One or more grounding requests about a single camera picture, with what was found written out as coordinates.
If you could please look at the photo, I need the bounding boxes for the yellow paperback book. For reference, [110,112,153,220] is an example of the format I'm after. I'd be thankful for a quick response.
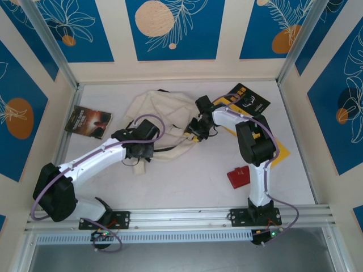
[212,95,292,167]

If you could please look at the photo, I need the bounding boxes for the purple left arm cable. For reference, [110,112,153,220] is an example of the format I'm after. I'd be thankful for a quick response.
[31,114,166,252]

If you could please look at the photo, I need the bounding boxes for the white slotted cable duct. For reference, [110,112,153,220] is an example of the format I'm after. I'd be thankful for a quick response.
[36,229,253,245]

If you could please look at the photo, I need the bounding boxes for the black book deer print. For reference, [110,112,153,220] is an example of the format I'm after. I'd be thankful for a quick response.
[226,83,271,117]

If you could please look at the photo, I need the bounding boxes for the aluminium side rail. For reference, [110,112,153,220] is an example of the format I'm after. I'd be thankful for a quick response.
[276,80,320,205]

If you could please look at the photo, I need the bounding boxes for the cream canvas backpack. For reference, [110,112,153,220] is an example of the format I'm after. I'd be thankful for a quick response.
[124,89,201,175]

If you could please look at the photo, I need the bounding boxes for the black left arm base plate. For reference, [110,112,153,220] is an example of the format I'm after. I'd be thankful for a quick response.
[78,211,131,230]

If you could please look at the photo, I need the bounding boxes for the red leather pencil case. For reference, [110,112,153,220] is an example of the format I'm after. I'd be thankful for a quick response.
[226,165,252,189]

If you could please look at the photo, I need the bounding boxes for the dark paperback book orange glow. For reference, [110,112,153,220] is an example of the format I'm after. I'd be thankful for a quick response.
[64,105,112,140]

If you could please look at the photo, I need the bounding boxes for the aluminium frame post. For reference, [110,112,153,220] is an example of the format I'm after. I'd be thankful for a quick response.
[277,0,327,86]
[21,0,83,90]

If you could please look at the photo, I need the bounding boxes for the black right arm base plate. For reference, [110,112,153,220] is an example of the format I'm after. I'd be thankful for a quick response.
[230,207,283,227]

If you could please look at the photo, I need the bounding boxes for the aluminium mounting rail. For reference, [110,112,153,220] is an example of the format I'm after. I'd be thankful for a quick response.
[24,204,337,235]

